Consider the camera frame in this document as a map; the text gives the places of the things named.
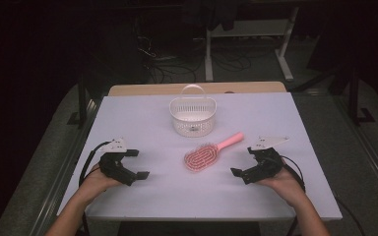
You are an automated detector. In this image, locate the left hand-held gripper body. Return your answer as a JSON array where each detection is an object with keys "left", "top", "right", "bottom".
[{"left": 97, "top": 137, "right": 139, "bottom": 187}]

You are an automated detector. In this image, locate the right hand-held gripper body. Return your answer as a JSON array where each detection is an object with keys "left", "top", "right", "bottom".
[{"left": 242, "top": 136, "right": 289, "bottom": 185}]

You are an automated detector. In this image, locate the pink hairbrush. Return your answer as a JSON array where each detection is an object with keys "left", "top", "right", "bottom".
[{"left": 183, "top": 131, "right": 245, "bottom": 173}]

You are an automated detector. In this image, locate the white perforated plastic basket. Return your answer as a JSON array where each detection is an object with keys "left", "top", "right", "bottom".
[{"left": 168, "top": 84, "right": 218, "bottom": 138}]

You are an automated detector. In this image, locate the person's left hand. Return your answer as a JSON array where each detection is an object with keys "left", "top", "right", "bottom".
[{"left": 78, "top": 163, "right": 124, "bottom": 198}]

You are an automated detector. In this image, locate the person's right hand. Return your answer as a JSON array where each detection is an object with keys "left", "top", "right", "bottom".
[{"left": 259, "top": 166, "right": 306, "bottom": 207}]

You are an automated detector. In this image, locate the wooden table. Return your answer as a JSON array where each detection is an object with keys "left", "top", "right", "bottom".
[{"left": 107, "top": 81, "right": 288, "bottom": 97}]

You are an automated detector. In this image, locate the black metal stand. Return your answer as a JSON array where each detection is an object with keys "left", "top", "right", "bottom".
[
  {"left": 66, "top": 73, "right": 91, "bottom": 130},
  {"left": 346, "top": 63, "right": 377, "bottom": 127}
]

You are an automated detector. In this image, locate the dark hanging cloth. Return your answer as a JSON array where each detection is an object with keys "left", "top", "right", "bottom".
[{"left": 181, "top": 0, "right": 245, "bottom": 32}]

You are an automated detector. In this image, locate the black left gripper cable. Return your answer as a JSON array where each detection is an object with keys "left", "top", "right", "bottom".
[{"left": 78, "top": 141, "right": 112, "bottom": 189}]

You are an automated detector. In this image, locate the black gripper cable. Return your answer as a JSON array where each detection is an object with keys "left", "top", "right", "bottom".
[
  {"left": 78, "top": 141, "right": 112, "bottom": 189},
  {"left": 279, "top": 154, "right": 307, "bottom": 194}
]

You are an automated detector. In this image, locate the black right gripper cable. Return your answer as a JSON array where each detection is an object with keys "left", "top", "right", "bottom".
[{"left": 279, "top": 154, "right": 307, "bottom": 194}]

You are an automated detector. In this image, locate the tangle of black floor cables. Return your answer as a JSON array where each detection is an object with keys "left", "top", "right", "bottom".
[{"left": 132, "top": 16, "right": 200, "bottom": 85}]

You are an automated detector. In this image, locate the white metal desk frame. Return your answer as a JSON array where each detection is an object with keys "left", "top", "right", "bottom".
[{"left": 204, "top": 6, "right": 300, "bottom": 83}]

